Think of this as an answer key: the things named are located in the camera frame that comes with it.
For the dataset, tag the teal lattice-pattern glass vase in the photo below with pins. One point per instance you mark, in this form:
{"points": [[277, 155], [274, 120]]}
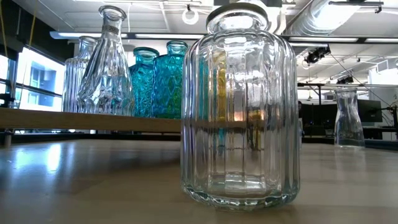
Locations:
{"points": [[169, 87]]}

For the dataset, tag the large clear fluted glass jar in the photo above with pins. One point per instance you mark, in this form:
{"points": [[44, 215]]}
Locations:
{"points": [[239, 130]]}

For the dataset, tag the wide teal faceted glass vase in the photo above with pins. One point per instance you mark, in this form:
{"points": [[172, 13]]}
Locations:
{"points": [[143, 84]]}

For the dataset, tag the clear conical glass bottle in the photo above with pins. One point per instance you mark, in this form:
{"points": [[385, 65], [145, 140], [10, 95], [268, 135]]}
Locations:
{"points": [[105, 81]]}

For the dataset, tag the tall clear ribbed glass vase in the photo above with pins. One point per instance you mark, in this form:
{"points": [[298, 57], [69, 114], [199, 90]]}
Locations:
{"points": [[71, 84]]}

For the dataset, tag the clear smooth glass carafe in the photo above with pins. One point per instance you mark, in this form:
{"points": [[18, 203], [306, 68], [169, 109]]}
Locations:
{"points": [[348, 124]]}

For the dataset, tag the black ceiling spotlight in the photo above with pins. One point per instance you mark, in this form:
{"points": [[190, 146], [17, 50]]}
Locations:
{"points": [[317, 55]]}

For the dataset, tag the bright window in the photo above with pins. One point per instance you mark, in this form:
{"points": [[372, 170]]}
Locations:
{"points": [[40, 81]]}

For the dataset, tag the black computer monitor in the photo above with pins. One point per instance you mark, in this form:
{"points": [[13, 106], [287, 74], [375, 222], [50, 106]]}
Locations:
{"points": [[370, 110]]}

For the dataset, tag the black aluminium table frame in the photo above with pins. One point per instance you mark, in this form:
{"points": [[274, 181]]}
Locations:
{"points": [[62, 137]]}

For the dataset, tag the silver ventilation duct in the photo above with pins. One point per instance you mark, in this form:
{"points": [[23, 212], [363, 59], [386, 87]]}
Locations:
{"points": [[326, 15]]}

